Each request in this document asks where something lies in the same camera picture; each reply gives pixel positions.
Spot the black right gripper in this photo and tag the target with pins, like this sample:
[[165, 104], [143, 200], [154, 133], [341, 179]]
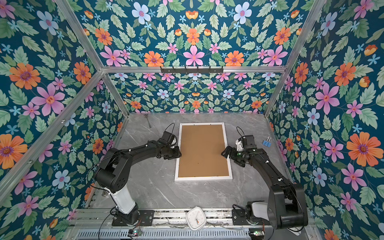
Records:
[[232, 156]]

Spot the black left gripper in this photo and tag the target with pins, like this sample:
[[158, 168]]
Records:
[[177, 153]]

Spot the white picture frame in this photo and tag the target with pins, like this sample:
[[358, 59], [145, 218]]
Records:
[[204, 179]]

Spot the brown backing board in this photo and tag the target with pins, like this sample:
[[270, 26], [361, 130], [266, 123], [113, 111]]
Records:
[[202, 150]]

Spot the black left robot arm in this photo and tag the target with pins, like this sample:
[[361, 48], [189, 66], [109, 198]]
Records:
[[113, 173]]

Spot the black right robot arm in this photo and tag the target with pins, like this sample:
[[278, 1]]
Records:
[[286, 207]]

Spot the blue binder clip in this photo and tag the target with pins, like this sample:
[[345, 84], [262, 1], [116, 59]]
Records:
[[267, 142]]

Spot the white square clock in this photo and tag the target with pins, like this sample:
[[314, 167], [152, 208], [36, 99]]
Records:
[[196, 219]]

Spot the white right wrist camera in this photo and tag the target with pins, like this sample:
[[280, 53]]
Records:
[[239, 145]]

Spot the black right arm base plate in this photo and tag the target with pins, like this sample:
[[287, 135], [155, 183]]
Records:
[[239, 218]]

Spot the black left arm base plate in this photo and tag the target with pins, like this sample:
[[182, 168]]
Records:
[[144, 217]]

